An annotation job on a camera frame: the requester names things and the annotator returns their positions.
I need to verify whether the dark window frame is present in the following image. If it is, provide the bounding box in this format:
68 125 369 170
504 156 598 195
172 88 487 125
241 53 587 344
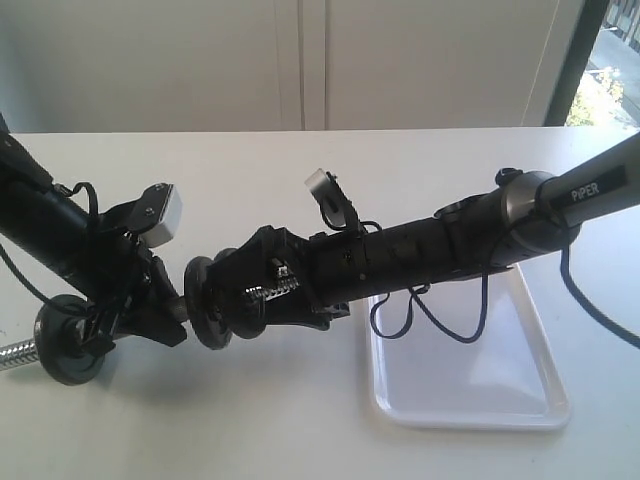
543 0 609 127

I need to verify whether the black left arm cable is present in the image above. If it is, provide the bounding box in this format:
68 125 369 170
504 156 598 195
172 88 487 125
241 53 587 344
0 182 131 331

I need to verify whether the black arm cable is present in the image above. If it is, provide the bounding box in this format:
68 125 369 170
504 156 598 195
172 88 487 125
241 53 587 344
0 182 131 331
319 169 640 351

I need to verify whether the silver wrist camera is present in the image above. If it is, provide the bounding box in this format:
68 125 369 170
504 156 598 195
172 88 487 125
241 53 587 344
141 184 183 248
305 169 344 228

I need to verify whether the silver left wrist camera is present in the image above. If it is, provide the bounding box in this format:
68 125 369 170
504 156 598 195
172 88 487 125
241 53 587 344
141 184 183 248

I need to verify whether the black weight plate left end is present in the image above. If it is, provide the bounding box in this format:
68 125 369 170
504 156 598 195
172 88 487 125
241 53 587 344
34 294 105 386

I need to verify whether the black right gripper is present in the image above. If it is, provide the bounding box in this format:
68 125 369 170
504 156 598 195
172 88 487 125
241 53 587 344
207 225 350 340

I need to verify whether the black weight plate end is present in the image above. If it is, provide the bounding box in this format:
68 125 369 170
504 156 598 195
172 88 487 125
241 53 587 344
184 256 220 350
34 294 105 386

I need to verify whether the black weight plate right end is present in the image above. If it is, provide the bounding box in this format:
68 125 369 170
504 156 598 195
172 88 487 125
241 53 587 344
184 256 220 350

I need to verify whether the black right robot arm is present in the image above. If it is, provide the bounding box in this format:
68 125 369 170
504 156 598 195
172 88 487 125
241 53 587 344
203 136 639 339

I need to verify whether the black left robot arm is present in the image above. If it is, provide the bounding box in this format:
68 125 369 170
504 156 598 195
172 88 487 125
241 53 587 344
1 131 186 353

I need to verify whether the white plastic tray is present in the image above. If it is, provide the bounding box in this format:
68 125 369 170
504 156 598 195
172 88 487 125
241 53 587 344
365 267 571 431

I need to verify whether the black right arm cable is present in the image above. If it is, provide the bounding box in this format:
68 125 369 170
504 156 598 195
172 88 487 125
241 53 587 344
319 169 640 351

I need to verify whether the black weight plate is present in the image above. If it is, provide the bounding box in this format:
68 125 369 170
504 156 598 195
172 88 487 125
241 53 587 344
205 273 233 351

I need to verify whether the chrome dumbbell bar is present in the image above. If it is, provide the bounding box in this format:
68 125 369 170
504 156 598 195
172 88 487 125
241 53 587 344
0 284 301 372

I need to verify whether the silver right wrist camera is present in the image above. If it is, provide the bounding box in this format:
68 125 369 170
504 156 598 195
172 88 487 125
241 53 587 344
305 169 344 228

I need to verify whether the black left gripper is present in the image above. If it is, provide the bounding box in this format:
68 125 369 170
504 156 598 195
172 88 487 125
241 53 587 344
89 214 188 350

